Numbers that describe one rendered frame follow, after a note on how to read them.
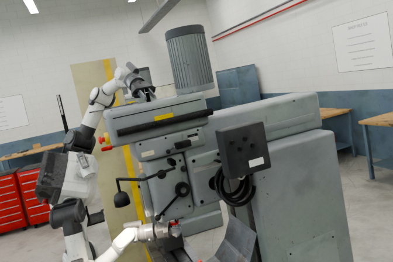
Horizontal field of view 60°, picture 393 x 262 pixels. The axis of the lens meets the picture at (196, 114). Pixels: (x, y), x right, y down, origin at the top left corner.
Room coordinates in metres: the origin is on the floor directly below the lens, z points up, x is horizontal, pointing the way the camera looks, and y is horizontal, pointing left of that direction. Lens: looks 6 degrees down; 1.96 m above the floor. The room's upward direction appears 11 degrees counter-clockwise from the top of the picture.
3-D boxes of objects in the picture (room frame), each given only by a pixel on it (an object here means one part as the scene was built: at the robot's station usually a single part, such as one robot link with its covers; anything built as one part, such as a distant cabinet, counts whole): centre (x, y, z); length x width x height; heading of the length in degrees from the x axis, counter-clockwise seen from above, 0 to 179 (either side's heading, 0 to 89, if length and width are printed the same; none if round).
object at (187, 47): (1.75, -0.02, 2.05); 0.20 x 0.20 x 0.32
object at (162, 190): (1.67, 0.21, 1.47); 0.21 x 0.19 x 0.32; 18
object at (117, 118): (1.68, 0.20, 1.81); 0.47 x 0.26 x 0.16; 108
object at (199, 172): (1.73, 0.03, 1.47); 0.24 x 0.19 x 0.26; 18
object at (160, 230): (1.67, 0.31, 1.23); 0.13 x 0.12 x 0.10; 179
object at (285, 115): (1.82, -0.26, 1.66); 0.80 x 0.23 x 0.20; 108
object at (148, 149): (1.68, 0.18, 1.68); 0.34 x 0.24 x 0.10; 108
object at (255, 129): (1.44, -0.17, 1.62); 0.20 x 0.09 x 0.21; 108
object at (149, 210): (1.64, 0.32, 1.45); 0.04 x 0.04 x 0.21; 18
